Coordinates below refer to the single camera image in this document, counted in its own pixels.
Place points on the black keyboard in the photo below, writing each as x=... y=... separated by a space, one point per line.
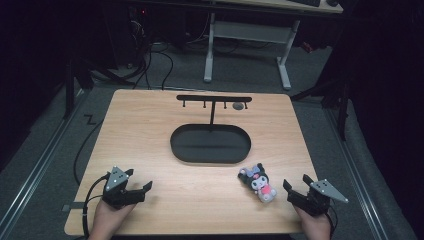
x=306 y=2

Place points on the person's left hand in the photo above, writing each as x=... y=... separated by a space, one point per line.
x=108 y=218

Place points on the grey tape strip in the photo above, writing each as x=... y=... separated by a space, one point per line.
x=71 y=207

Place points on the white-legged desk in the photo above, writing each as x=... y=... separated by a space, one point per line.
x=250 y=31

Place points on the aluminium floor rail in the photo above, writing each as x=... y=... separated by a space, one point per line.
x=358 y=180
x=33 y=170

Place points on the black computer mouse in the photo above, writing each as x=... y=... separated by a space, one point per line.
x=332 y=2

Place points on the black metal stand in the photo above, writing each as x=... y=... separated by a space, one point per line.
x=342 y=110
x=69 y=90

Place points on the grey round table grommet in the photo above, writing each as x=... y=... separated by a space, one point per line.
x=238 y=106

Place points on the black computer tower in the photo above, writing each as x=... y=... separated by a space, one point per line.
x=139 y=33

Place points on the person's right hand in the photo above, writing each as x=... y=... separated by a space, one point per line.
x=315 y=226

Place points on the black and pink plush toy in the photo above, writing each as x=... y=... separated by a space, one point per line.
x=258 y=183

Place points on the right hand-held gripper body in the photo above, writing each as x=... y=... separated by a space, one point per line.
x=315 y=200

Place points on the black hook rack with tray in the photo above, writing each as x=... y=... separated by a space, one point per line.
x=210 y=143

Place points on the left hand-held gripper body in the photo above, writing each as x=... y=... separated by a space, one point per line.
x=116 y=195

